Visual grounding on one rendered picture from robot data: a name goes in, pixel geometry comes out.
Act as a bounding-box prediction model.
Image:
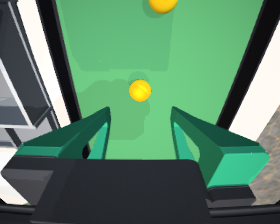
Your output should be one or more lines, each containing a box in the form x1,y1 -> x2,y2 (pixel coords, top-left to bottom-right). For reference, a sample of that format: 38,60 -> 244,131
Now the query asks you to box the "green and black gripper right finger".
170,106 -> 270,189

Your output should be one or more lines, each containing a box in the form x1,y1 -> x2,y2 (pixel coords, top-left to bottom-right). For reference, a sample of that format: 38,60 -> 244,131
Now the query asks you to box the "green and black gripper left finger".
13,106 -> 111,159

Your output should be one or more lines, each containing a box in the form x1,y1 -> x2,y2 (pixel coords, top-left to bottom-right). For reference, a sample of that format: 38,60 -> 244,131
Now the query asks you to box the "yellow ball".
149,0 -> 178,14
129,79 -> 151,102

